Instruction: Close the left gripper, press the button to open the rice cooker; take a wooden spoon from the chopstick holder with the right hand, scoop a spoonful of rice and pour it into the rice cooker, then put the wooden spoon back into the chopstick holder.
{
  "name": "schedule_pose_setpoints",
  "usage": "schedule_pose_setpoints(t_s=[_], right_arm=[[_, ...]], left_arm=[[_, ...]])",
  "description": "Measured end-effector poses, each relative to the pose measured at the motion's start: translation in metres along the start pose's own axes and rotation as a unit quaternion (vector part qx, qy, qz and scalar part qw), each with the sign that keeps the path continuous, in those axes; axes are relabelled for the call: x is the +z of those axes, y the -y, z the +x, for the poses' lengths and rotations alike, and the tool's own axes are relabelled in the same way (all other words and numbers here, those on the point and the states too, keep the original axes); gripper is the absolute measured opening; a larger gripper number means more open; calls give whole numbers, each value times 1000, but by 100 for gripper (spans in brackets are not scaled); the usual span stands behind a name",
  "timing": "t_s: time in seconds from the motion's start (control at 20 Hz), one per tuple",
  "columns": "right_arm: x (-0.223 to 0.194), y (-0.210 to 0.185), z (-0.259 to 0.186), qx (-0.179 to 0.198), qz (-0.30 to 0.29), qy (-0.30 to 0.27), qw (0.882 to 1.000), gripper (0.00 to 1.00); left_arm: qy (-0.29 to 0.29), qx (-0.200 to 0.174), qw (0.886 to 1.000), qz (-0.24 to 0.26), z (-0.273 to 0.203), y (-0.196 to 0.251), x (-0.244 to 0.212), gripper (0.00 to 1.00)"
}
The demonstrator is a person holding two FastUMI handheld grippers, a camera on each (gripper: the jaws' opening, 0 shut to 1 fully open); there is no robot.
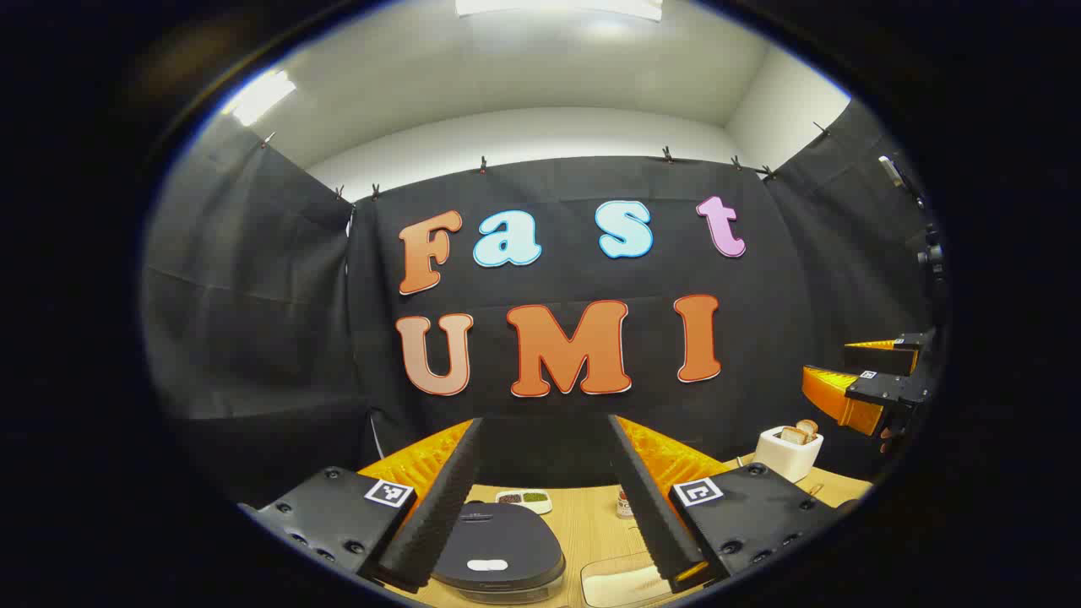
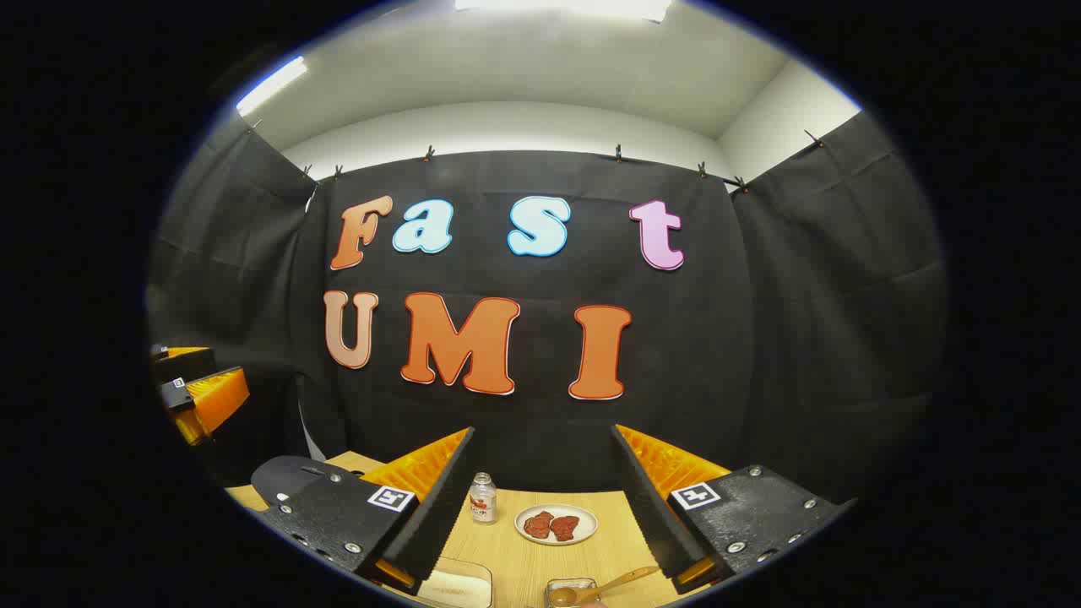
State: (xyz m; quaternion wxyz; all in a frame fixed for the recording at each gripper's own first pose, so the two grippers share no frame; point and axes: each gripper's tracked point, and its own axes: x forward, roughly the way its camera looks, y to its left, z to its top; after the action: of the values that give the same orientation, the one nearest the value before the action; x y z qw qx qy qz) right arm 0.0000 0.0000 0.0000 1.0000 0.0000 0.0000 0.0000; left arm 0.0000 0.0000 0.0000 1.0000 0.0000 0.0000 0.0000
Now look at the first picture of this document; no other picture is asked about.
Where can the white toaster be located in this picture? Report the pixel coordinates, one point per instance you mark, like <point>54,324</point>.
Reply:
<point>785,460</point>

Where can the long ceiling light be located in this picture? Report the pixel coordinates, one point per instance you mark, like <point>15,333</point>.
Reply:
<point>557,7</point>

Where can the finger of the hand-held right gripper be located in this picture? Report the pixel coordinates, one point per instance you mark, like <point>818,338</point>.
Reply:
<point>882,359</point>
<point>887,388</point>

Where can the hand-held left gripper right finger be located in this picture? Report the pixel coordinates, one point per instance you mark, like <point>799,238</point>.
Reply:
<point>654,523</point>

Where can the white divided seasoning dish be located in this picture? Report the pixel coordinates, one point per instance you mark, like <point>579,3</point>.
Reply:
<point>524,501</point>

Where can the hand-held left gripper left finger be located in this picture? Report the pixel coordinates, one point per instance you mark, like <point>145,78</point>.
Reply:
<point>439,515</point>

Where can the clear plastic drink bottle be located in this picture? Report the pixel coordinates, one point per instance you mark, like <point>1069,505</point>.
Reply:
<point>624,505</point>

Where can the black backdrop cloth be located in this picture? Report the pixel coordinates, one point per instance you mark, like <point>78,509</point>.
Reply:
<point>253,295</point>

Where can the clear glass container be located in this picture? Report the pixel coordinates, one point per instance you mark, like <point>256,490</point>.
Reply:
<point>616,583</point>

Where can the dark grey rice cooker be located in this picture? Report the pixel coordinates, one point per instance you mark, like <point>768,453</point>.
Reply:
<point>507,540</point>

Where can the toast bread slice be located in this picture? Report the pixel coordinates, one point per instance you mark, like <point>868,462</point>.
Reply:
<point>808,427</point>
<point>794,436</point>

